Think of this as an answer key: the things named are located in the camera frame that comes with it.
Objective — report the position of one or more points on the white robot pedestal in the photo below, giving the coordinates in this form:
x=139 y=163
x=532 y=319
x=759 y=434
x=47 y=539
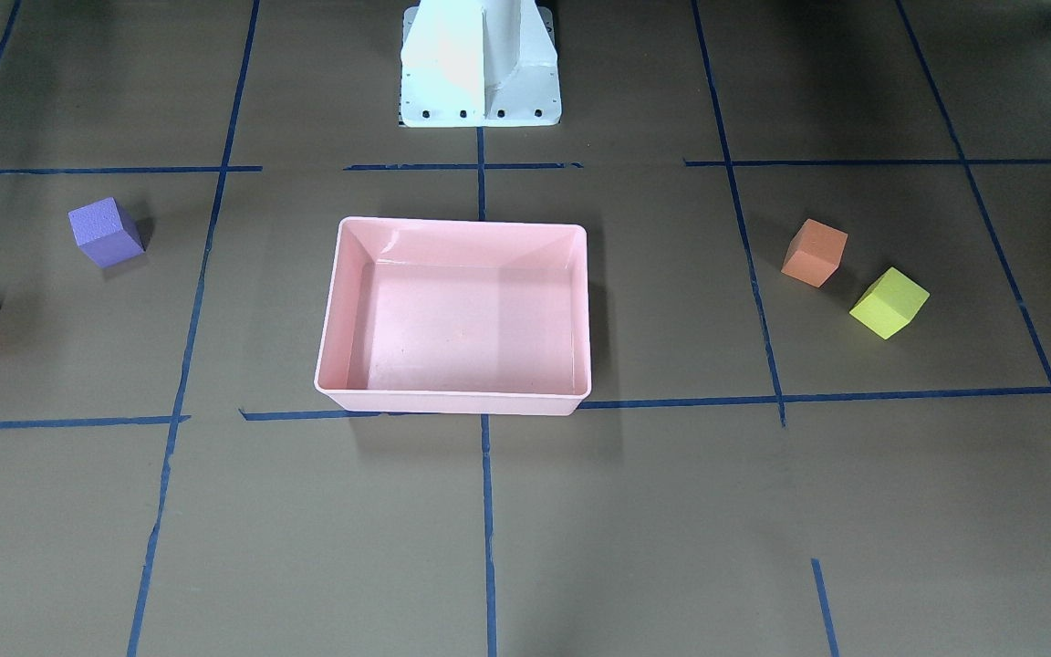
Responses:
x=466 y=64

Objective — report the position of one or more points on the purple foam block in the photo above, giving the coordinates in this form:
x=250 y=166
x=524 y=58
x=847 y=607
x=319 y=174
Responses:
x=106 y=233

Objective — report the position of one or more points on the yellow foam block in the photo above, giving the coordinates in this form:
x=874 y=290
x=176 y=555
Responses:
x=890 y=303

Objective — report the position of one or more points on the pink plastic bin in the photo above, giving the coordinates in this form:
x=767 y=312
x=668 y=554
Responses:
x=457 y=317

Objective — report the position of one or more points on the orange foam block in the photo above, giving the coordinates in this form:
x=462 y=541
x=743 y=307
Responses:
x=815 y=253

